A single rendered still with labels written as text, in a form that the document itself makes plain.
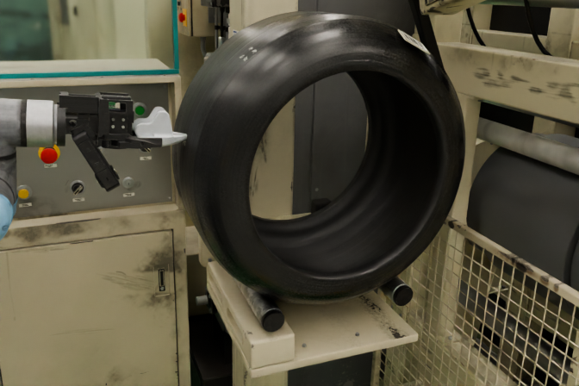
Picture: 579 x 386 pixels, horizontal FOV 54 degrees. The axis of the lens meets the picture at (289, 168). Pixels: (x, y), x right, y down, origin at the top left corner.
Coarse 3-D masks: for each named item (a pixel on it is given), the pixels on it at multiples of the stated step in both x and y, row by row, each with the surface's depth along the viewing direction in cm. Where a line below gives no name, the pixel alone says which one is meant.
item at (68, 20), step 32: (0, 0) 131; (32, 0) 133; (64, 0) 136; (96, 0) 138; (128, 0) 141; (160, 0) 143; (0, 32) 133; (32, 32) 135; (64, 32) 138; (96, 32) 140; (128, 32) 143; (160, 32) 146; (0, 64) 135; (32, 64) 137; (64, 64) 140; (96, 64) 142; (128, 64) 145; (160, 64) 148
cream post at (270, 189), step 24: (240, 0) 126; (264, 0) 125; (288, 0) 127; (240, 24) 128; (288, 120) 136; (264, 144) 135; (288, 144) 137; (264, 168) 137; (288, 168) 139; (264, 192) 139; (288, 192) 141; (264, 216) 141; (240, 360) 155; (240, 384) 157; (264, 384) 156
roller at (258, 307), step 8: (240, 288) 117; (248, 288) 114; (248, 296) 113; (256, 296) 111; (264, 296) 110; (256, 304) 109; (264, 304) 108; (272, 304) 108; (256, 312) 108; (264, 312) 106; (272, 312) 105; (280, 312) 106; (264, 320) 105; (272, 320) 105; (280, 320) 106; (264, 328) 106; (272, 328) 106
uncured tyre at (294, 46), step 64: (256, 64) 92; (320, 64) 93; (384, 64) 97; (192, 128) 98; (256, 128) 92; (384, 128) 132; (448, 128) 106; (192, 192) 97; (384, 192) 134; (448, 192) 111; (256, 256) 99; (320, 256) 130; (384, 256) 111
